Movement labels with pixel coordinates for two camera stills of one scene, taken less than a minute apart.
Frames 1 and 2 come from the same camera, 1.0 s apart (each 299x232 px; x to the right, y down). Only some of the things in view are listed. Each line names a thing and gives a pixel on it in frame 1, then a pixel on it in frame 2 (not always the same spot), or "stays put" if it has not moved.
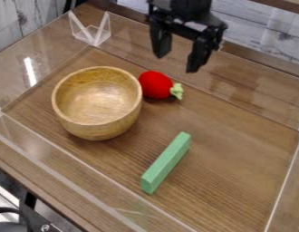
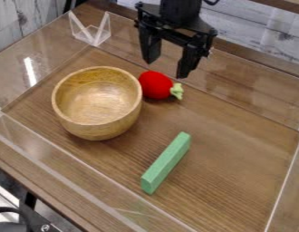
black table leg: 30,200 stays put
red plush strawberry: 157,86 stays put
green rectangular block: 165,164 stays put
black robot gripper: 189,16 → 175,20
